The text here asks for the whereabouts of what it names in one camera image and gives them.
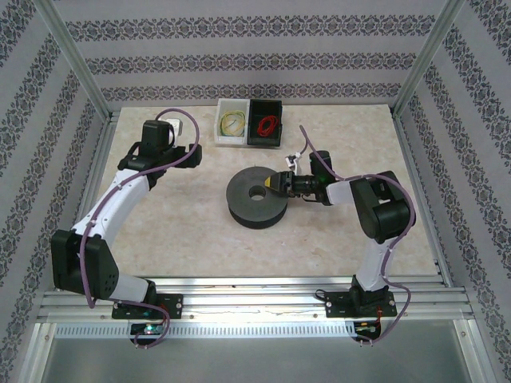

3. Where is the black cable spool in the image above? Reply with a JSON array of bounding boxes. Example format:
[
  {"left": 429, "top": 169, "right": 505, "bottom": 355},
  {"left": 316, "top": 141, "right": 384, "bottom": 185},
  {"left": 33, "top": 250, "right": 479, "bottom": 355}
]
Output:
[{"left": 224, "top": 166, "right": 290, "bottom": 231}]

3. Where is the black plastic bin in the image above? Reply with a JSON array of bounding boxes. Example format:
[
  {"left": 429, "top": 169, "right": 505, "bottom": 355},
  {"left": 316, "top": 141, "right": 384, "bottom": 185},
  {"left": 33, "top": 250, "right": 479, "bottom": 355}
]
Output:
[{"left": 246, "top": 99, "right": 284, "bottom": 148}]

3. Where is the white plastic bin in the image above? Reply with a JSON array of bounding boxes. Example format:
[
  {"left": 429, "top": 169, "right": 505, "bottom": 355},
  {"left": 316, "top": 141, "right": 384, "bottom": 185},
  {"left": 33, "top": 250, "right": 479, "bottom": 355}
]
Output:
[{"left": 213, "top": 97, "right": 251, "bottom": 148}]

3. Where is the circuit board with green light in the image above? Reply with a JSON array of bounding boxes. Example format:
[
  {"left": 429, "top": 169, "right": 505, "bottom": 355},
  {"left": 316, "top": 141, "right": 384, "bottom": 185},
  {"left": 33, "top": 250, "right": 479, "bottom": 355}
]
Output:
[{"left": 130, "top": 323, "right": 165, "bottom": 337}]

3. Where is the grey metal panel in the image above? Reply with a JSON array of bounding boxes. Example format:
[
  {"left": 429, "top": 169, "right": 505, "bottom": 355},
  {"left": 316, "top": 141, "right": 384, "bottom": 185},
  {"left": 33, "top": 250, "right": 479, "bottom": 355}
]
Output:
[{"left": 38, "top": 337, "right": 482, "bottom": 383}]

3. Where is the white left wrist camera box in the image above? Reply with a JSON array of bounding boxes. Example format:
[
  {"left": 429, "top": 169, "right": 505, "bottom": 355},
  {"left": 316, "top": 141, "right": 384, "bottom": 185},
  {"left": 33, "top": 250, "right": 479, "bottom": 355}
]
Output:
[{"left": 160, "top": 117, "right": 183, "bottom": 145}]

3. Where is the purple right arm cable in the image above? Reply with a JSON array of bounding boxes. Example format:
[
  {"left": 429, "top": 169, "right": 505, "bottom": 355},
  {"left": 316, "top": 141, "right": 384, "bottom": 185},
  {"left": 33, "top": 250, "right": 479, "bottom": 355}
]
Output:
[{"left": 299, "top": 124, "right": 418, "bottom": 348}]

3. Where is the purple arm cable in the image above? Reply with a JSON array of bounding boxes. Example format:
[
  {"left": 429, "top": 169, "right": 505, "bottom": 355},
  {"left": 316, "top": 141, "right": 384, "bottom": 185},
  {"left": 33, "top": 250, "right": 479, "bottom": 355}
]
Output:
[
  {"left": 79, "top": 108, "right": 201, "bottom": 349},
  {"left": 299, "top": 124, "right": 418, "bottom": 348}
]

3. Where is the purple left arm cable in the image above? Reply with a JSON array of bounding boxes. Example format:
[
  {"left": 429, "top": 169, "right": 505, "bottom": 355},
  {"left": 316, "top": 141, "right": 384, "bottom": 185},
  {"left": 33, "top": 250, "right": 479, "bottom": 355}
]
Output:
[{"left": 79, "top": 108, "right": 201, "bottom": 349}]

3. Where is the red cable coil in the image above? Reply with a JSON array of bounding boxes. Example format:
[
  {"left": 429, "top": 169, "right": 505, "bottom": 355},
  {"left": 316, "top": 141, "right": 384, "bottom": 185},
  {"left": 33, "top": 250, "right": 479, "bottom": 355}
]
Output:
[{"left": 256, "top": 115, "right": 279, "bottom": 136}]

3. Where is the yellow cable coil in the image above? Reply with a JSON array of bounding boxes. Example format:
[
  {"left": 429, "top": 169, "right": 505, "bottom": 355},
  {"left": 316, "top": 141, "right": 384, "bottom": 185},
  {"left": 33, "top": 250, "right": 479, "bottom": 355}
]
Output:
[{"left": 220, "top": 110, "right": 247, "bottom": 136}]

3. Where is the green cable coil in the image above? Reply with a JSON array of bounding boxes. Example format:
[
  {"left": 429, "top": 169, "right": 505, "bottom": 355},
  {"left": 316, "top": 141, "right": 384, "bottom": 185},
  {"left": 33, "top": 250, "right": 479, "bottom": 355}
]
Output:
[{"left": 219, "top": 114, "right": 243, "bottom": 137}]

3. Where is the aluminium front rail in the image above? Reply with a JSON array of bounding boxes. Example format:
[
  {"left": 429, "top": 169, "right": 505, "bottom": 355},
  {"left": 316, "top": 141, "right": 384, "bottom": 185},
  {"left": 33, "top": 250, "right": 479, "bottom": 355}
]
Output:
[{"left": 38, "top": 274, "right": 474, "bottom": 321}]

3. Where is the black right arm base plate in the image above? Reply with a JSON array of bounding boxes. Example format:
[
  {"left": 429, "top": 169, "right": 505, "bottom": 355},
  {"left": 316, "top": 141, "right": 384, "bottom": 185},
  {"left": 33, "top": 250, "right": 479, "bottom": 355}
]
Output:
[{"left": 324, "top": 290, "right": 398, "bottom": 320}]

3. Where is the aluminium frame post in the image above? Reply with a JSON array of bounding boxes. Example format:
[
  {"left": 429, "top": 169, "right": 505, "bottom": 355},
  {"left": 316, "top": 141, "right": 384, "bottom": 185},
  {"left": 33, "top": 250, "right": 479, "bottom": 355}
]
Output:
[
  {"left": 34, "top": 0, "right": 113, "bottom": 120},
  {"left": 392, "top": 0, "right": 466, "bottom": 117}
]

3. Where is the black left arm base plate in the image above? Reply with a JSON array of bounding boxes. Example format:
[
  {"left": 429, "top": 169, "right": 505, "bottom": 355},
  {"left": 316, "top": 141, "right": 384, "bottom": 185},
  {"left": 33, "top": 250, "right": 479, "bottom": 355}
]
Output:
[{"left": 113, "top": 292, "right": 184, "bottom": 321}]

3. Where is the slotted grey cable duct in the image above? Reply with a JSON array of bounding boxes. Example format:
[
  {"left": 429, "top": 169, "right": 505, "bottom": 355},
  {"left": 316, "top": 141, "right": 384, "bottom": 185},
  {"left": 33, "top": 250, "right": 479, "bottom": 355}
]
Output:
[{"left": 53, "top": 322, "right": 357, "bottom": 340}]

